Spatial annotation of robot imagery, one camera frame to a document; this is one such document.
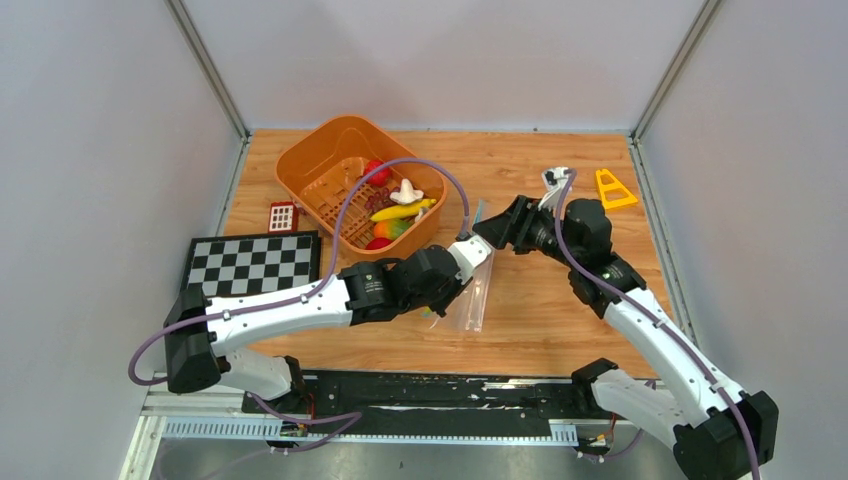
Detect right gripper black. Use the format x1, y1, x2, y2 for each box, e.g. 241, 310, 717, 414
472, 195, 580, 270

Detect clear zip top bag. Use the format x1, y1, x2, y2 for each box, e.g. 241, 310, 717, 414
429, 200, 494, 333

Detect white toy mushroom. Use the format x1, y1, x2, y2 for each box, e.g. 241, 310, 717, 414
389, 178, 424, 205

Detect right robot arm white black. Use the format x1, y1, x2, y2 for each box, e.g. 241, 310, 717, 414
473, 196, 779, 479

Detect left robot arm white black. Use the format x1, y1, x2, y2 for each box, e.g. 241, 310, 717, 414
164, 239, 489, 413

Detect red toy tomato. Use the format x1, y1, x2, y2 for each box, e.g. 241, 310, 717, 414
365, 237, 393, 251

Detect orange green toy mango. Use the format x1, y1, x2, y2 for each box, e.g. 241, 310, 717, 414
373, 218, 413, 241

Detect yellow toy banana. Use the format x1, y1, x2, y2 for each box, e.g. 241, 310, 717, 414
370, 198, 438, 222

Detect purple toy grapes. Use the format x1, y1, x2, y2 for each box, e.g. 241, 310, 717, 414
365, 187, 395, 214

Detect red toy apple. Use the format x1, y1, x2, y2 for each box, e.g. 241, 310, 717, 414
363, 159, 392, 187

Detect yellow triangular plastic stand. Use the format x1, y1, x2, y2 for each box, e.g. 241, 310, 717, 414
594, 168, 639, 212

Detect orange plastic basket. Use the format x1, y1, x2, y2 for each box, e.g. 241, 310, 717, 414
275, 115, 450, 262

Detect red white grid block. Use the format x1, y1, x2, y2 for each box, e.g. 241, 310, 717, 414
267, 201, 299, 233

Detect black white checkerboard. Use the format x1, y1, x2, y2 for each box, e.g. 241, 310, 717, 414
179, 231, 322, 298

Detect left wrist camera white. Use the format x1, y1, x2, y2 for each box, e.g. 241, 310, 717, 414
447, 235, 492, 285

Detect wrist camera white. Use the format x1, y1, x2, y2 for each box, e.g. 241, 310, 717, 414
537, 166, 576, 211
447, 235, 492, 285

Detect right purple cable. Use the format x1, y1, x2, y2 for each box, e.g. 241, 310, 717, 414
552, 168, 764, 480

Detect purple cable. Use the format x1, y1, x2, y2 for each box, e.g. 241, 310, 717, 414
127, 157, 473, 456
552, 168, 764, 480

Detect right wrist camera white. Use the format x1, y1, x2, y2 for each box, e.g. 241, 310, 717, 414
537, 166, 576, 211

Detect black mounting base plate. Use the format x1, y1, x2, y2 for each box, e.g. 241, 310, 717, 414
267, 370, 612, 438

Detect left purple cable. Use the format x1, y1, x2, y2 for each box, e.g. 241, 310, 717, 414
127, 157, 473, 456

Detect white slotted cable duct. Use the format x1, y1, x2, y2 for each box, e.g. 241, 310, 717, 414
161, 418, 580, 448

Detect right aluminium frame post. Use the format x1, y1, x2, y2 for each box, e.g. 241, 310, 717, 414
630, 0, 724, 142

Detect aluminium frame post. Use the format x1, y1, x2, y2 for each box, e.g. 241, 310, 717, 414
164, 0, 251, 143
630, 0, 724, 142

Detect left aluminium frame post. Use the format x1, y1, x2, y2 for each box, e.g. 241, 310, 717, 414
164, 0, 251, 143

